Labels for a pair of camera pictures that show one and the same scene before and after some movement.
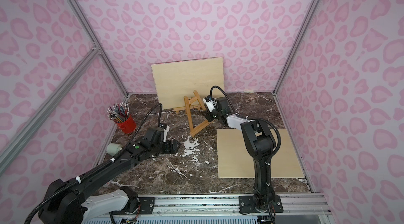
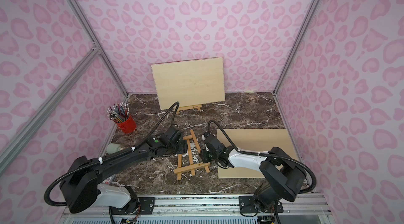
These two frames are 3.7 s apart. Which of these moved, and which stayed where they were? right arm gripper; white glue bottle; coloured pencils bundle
Moved: right arm gripper
Stayed: coloured pencils bundle; white glue bottle
